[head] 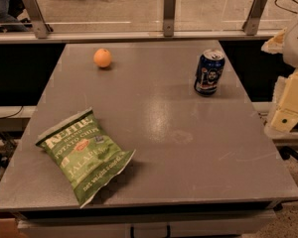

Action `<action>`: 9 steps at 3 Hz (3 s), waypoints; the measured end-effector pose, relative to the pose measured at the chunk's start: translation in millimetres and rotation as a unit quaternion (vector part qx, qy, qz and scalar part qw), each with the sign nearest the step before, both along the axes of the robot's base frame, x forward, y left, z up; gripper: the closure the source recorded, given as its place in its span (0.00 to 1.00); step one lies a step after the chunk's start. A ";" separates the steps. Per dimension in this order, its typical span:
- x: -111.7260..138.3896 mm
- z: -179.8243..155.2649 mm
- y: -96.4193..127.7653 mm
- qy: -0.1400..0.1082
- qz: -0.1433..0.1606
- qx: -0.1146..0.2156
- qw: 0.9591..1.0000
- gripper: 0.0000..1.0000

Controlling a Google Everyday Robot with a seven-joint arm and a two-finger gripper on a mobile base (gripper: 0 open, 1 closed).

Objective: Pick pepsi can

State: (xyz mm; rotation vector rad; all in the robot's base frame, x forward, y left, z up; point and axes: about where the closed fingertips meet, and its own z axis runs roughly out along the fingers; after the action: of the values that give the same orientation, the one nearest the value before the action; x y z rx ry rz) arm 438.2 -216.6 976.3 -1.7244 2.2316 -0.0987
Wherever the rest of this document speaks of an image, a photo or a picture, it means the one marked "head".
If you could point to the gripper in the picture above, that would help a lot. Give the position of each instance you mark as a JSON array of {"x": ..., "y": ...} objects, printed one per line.
[{"x": 297, "y": 42}]

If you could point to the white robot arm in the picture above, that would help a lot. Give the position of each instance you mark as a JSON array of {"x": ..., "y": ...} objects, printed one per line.
[{"x": 290, "y": 47}]

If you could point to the blue pepsi can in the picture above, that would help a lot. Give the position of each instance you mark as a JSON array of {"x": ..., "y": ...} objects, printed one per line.
[{"x": 209, "y": 71}]

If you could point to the orange fruit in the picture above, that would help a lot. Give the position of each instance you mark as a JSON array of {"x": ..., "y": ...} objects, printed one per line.
[{"x": 102, "y": 58}]

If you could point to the green kettle chips bag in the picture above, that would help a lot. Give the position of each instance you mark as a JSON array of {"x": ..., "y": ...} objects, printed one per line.
[{"x": 86, "y": 155}]

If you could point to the cardboard box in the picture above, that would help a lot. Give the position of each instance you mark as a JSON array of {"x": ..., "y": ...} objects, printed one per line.
[{"x": 8, "y": 226}]

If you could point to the metal barrier rail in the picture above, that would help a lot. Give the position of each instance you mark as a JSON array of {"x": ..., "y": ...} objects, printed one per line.
[{"x": 98, "y": 37}]

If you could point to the right metal bracket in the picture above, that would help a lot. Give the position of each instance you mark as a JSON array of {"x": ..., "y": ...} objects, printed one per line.
[{"x": 251, "y": 24}]

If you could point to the metal bracket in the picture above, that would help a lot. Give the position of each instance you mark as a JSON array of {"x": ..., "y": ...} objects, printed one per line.
[
  {"x": 40, "y": 27},
  {"x": 251, "y": 24},
  {"x": 169, "y": 7}
]

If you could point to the middle metal bracket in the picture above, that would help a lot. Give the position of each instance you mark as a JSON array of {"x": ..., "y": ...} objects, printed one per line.
[{"x": 169, "y": 7}]

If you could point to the left metal bracket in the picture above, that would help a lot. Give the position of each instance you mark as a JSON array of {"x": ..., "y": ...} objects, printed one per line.
[{"x": 40, "y": 27}]

